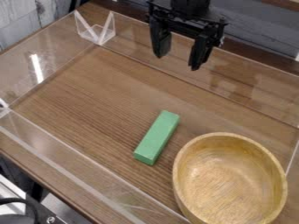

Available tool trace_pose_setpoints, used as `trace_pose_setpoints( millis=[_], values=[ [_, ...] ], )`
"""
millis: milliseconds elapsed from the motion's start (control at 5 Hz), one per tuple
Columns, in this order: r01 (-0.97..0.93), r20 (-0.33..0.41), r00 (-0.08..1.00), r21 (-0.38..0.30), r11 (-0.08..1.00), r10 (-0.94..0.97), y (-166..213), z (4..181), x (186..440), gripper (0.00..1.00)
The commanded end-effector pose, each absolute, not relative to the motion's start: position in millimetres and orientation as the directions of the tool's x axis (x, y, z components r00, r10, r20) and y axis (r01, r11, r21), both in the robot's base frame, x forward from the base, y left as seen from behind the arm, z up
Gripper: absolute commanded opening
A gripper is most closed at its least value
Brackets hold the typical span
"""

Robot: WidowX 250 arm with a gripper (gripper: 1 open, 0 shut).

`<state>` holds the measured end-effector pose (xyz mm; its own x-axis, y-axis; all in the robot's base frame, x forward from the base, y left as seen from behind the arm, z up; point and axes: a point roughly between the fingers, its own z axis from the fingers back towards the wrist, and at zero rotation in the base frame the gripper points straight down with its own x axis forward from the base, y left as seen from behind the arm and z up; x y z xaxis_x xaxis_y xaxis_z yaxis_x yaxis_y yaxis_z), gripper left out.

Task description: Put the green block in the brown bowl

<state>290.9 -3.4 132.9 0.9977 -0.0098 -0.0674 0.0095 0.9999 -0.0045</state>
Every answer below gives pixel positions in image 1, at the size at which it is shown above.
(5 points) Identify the clear acrylic enclosure wall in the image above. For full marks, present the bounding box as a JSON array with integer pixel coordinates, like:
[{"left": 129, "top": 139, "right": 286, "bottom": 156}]
[{"left": 0, "top": 10, "right": 299, "bottom": 224}]

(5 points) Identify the green rectangular block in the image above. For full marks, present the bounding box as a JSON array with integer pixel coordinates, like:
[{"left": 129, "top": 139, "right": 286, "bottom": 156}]
[{"left": 133, "top": 110, "right": 180, "bottom": 165}]

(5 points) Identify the black cable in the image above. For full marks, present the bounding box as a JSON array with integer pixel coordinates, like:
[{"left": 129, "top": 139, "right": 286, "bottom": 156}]
[{"left": 0, "top": 197, "right": 40, "bottom": 224}]

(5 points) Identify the brown wooden bowl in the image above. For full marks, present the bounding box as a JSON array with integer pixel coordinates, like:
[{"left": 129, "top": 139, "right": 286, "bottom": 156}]
[{"left": 172, "top": 132, "right": 287, "bottom": 224}]

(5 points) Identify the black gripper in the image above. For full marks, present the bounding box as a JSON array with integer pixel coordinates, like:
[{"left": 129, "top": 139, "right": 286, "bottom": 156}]
[{"left": 147, "top": 0, "right": 228, "bottom": 71}]

